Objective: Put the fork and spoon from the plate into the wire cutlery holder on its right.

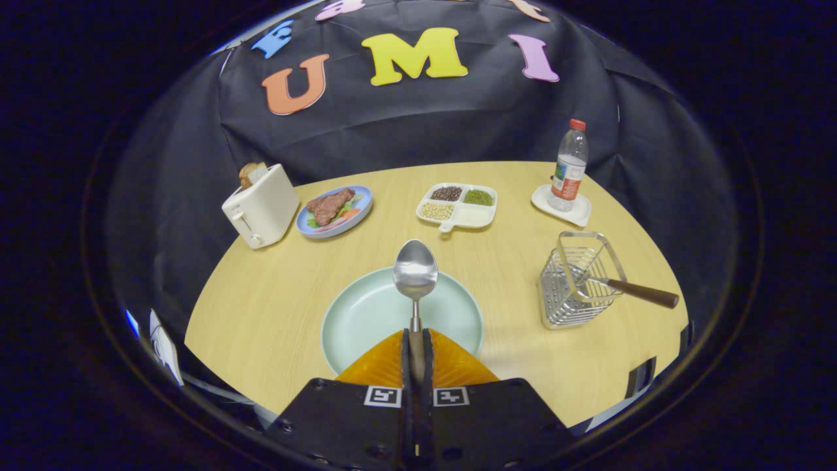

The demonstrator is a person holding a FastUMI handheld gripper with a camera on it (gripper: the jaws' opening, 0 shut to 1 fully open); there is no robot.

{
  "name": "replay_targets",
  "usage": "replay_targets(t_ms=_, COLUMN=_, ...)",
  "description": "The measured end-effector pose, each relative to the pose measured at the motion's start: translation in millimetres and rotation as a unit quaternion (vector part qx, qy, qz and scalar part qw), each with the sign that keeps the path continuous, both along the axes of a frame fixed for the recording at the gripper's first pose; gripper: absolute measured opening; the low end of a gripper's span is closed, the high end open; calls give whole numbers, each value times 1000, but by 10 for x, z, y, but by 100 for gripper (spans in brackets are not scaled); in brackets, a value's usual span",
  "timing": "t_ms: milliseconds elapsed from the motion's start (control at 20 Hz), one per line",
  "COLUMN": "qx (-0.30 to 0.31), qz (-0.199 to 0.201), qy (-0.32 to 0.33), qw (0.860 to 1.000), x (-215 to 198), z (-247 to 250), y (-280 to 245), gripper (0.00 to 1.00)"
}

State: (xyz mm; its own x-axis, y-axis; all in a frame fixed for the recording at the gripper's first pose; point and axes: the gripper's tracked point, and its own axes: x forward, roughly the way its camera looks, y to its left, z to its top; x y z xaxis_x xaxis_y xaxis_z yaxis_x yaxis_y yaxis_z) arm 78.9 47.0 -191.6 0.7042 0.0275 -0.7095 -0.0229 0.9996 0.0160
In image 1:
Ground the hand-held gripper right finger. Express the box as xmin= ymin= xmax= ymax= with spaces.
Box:
xmin=422 ymin=328 xmax=577 ymax=471

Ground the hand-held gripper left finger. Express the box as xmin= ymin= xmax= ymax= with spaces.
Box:
xmin=265 ymin=329 xmax=416 ymax=471

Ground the spoon with wooden handle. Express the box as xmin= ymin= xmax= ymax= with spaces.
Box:
xmin=392 ymin=239 xmax=439 ymax=387

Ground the fork with wooden handle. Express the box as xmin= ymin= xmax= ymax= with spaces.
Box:
xmin=569 ymin=265 xmax=681 ymax=309

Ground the pale green plate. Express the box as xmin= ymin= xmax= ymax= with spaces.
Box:
xmin=320 ymin=267 xmax=485 ymax=375

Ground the white divided tray with beans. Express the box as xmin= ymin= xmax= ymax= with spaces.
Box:
xmin=416 ymin=183 xmax=498 ymax=234

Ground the blue plate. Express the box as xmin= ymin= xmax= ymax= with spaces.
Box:
xmin=296 ymin=185 xmax=374 ymax=239

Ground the brown steak with vegetables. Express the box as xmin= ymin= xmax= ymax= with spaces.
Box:
xmin=306 ymin=188 xmax=357 ymax=227

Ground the white square coaster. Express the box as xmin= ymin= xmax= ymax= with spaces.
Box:
xmin=530 ymin=184 xmax=592 ymax=228

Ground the cream toaster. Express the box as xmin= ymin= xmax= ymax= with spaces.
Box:
xmin=222 ymin=164 xmax=301 ymax=250

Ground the white panel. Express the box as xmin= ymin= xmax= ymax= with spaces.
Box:
xmin=149 ymin=307 xmax=185 ymax=387

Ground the clear water bottle red cap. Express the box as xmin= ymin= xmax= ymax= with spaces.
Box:
xmin=548 ymin=118 xmax=589 ymax=213

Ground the toast slice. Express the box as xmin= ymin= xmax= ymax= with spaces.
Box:
xmin=238 ymin=162 xmax=269 ymax=190

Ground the black backdrop cloth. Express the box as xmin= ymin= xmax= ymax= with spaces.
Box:
xmin=105 ymin=0 xmax=736 ymax=354

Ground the metal wire basket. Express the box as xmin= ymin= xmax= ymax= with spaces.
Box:
xmin=538 ymin=230 xmax=627 ymax=330

